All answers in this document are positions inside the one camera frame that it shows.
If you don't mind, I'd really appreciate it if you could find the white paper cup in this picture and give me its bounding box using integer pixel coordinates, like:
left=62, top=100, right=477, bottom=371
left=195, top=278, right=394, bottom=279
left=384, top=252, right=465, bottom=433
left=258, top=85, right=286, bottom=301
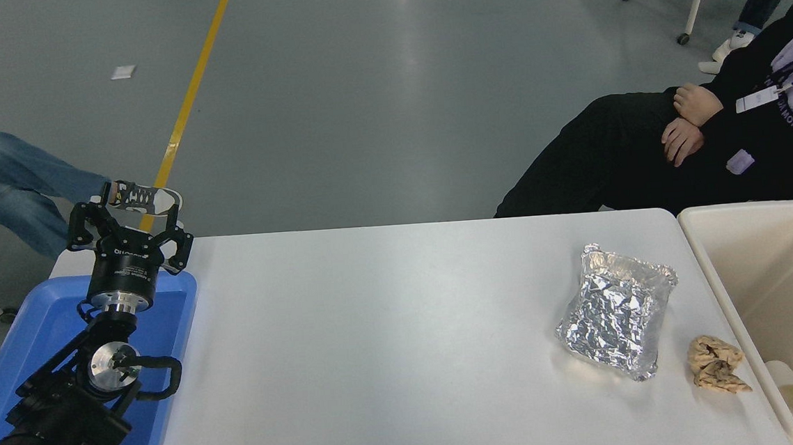
left=764, top=359, right=793, bottom=422

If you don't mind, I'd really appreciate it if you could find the large pale plastic bin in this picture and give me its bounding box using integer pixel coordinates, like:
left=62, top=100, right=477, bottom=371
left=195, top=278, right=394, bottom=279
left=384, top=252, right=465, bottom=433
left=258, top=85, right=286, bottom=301
left=676, top=199, right=793, bottom=445

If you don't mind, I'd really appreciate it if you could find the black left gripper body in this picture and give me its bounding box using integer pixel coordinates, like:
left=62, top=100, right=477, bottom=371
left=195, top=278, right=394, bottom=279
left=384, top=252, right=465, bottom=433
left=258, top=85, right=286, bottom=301
left=85, top=239, right=165, bottom=299

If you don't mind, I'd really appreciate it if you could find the blue plastic tray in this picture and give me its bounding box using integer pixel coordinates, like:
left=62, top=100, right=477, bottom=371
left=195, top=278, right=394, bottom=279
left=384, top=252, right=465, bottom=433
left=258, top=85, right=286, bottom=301
left=0, top=267, right=209, bottom=445

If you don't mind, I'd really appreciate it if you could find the crumpled tan paper ball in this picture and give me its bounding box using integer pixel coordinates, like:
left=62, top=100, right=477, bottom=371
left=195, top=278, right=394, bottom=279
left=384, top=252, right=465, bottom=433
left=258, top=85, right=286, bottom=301
left=686, top=331, right=754, bottom=398

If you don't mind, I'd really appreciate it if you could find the seated person in black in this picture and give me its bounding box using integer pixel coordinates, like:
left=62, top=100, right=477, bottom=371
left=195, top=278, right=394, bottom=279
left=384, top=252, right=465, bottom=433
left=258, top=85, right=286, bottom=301
left=480, top=0, right=793, bottom=234

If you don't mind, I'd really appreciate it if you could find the white ID badge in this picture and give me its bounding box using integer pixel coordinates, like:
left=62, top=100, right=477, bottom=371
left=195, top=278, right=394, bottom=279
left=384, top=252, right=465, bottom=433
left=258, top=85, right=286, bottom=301
left=735, top=86, right=780, bottom=114

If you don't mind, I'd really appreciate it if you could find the person's hand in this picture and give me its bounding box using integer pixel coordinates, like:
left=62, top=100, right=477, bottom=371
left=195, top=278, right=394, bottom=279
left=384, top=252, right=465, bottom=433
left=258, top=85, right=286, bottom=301
left=673, top=81, right=724, bottom=128
left=660, top=118, right=706, bottom=168

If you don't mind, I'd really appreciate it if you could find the crumpled silver foil tray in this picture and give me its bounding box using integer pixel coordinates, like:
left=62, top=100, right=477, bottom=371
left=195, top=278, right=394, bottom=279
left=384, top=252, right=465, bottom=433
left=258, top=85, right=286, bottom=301
left=549, top=237, right=686, bottom=388

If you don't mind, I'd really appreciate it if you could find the seated person in jeans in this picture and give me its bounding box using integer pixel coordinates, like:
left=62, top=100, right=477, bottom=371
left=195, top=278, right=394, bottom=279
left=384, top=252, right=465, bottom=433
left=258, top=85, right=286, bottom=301
left=0, top=109, right=187, bottom=265

